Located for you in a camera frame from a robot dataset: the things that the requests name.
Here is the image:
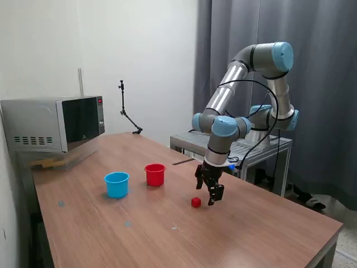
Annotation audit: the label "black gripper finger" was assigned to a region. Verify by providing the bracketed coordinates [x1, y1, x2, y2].
[194, 165, 206, 190]
[207, 180, 225, 207]

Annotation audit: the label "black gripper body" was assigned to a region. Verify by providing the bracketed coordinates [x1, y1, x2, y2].
[200, 163, 224, 187]

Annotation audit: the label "red plastic cup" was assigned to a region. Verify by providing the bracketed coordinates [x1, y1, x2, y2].
[144, 163, 166, 187]

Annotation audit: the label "grey metal robot stand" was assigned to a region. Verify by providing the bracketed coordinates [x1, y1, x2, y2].
[170, 130, 293, 198]

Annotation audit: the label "blue plastic cup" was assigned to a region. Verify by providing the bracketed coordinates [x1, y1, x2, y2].
[104, 171, 131, 199]

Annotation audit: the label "grey curtain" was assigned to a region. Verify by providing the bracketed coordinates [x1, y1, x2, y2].
[194, 0, 357, 212]

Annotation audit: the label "wooden blocks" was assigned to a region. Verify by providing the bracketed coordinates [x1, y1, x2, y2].
[27, 158, 65, 169]

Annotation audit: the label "silver microwave oven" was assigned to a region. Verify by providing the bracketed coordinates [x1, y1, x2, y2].
[0, 95, 105, 154]

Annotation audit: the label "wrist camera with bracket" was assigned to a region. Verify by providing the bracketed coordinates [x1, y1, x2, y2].
[227, 156, 241, 171]

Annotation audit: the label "black power cable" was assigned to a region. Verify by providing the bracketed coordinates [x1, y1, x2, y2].
[269, 130, 283, 193]

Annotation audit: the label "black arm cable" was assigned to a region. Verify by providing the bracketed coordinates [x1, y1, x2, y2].
[216, 79, 280, 171]

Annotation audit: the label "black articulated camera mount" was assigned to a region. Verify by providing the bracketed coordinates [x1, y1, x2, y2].
[117, 79, 143, 135]

